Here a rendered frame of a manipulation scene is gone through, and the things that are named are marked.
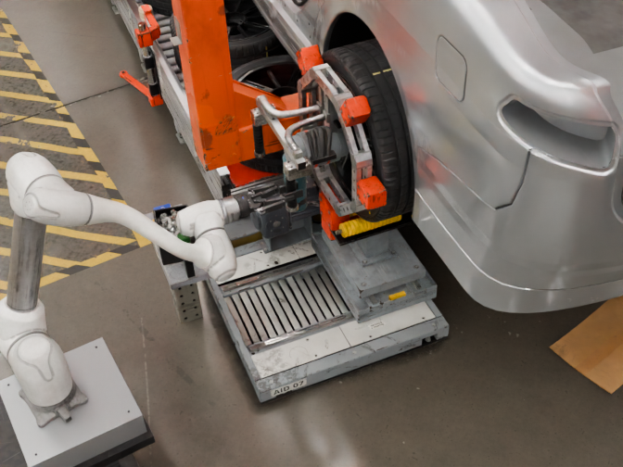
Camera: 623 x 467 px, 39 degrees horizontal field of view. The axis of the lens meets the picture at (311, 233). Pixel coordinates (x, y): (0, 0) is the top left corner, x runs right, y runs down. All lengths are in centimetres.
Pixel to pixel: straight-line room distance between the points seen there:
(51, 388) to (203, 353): 87
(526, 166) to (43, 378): 164
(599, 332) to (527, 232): 140
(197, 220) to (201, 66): 70
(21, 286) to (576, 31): 225
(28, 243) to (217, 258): 59
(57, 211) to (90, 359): 77
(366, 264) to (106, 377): 117
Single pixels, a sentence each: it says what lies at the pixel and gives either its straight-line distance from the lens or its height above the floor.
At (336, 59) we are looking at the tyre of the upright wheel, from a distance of 316.
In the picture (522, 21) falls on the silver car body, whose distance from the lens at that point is 236.
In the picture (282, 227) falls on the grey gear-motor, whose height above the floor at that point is 29.
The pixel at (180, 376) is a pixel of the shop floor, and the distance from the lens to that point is 362.
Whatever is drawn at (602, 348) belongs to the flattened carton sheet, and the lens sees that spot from 378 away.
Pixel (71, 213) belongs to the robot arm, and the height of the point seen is 114.
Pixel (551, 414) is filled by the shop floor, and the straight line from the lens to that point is 354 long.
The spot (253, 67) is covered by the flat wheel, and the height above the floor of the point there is 50.
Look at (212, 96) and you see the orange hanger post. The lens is 348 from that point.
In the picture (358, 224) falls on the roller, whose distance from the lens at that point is 338.
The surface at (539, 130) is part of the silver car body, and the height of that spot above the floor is 144.
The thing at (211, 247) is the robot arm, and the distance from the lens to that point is 287.
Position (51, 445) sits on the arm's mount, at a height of 40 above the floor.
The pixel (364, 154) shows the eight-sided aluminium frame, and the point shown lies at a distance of 299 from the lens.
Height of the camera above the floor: 284
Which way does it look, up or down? 44 degrees down
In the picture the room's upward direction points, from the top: 3 degrees counter-clockwise
